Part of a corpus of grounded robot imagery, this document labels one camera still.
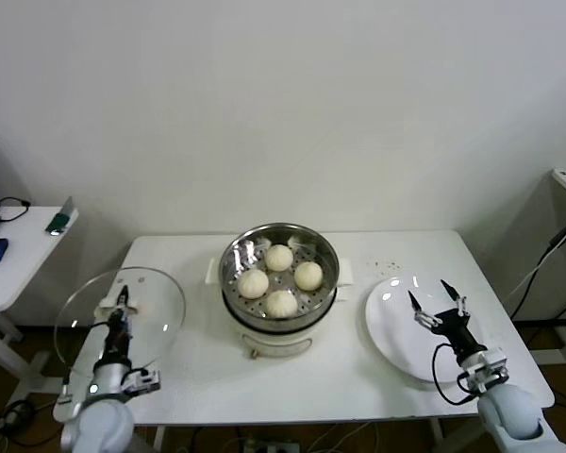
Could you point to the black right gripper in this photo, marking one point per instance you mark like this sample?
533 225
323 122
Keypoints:
457 335

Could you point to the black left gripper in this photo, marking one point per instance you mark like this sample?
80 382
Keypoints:
119 335

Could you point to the glass pot lid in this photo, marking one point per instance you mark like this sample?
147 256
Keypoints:
160 302

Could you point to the white steamed baozi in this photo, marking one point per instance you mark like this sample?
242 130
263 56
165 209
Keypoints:
253 283
281 303
309 276
279 257

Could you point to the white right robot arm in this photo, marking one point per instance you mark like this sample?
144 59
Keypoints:
509 420

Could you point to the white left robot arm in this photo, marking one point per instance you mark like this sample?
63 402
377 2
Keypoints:
99 424

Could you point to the stainless steel steamer basket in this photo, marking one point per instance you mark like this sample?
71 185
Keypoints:
231 273

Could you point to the white round plate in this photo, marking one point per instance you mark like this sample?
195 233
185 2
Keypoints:
391 325

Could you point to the green grey card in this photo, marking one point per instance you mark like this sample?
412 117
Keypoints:
59 222

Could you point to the black floor power adapter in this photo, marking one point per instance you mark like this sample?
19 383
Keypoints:
16 415

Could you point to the cream electric cooker base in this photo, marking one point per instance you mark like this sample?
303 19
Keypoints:
273 342

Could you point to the white floor power strip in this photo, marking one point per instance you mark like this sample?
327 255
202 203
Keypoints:
273 446

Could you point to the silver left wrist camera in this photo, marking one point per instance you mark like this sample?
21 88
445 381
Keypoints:
144 381

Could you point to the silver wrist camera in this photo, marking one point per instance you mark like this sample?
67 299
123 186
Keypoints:
144 381
488 370

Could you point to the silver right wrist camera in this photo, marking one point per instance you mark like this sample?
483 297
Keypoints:
488 370

